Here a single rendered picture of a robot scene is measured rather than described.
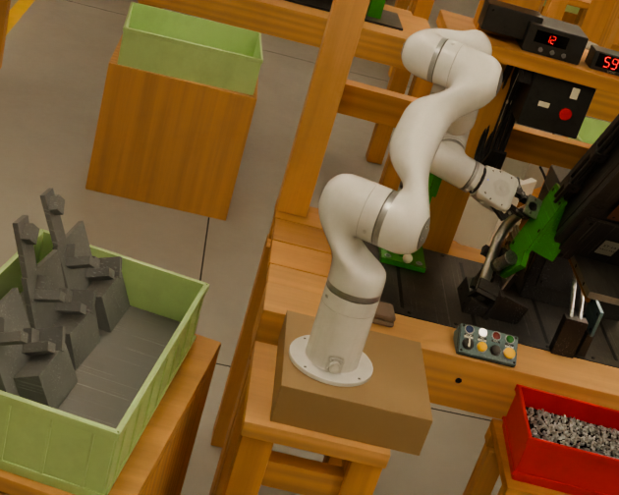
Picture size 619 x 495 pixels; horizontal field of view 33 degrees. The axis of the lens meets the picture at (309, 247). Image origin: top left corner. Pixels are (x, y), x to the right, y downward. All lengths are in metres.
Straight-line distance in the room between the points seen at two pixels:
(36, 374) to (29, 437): 0.14
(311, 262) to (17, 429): 1.10
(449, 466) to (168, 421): 1.72
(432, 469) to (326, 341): 1.58
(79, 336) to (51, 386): 0.18
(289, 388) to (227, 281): 2.27
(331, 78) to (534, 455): 1.16
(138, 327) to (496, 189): 0.98
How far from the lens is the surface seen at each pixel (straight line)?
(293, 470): 2.33
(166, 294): 2.47
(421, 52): 2.31
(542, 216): 2.76
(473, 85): 2.26
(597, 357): 2.86
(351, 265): 2.16
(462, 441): 3.96
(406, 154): 2.18
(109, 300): 2.40
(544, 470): 2.44
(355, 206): 2.12
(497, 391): 2.67
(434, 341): 2.62
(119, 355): 2.33
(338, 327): 2.22
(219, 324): 4.14
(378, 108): 3.04
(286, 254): 2.84
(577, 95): 2.89
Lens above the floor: 2.16
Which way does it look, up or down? 26 degrees down
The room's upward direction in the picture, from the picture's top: 17 degrees clockwise
